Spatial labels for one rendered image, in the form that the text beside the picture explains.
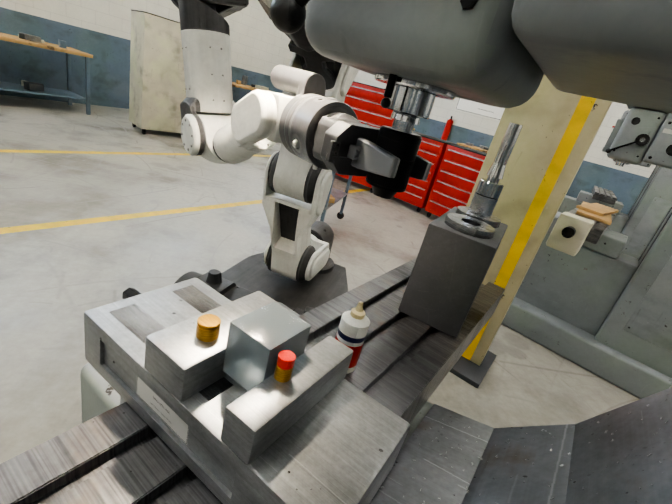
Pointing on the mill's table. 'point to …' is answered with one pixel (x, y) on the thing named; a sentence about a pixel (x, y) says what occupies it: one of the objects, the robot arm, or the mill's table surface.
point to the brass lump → (208, 327)
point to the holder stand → (451, 268)
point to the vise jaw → (195, 349)
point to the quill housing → (430, 44)
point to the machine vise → (251, 411)
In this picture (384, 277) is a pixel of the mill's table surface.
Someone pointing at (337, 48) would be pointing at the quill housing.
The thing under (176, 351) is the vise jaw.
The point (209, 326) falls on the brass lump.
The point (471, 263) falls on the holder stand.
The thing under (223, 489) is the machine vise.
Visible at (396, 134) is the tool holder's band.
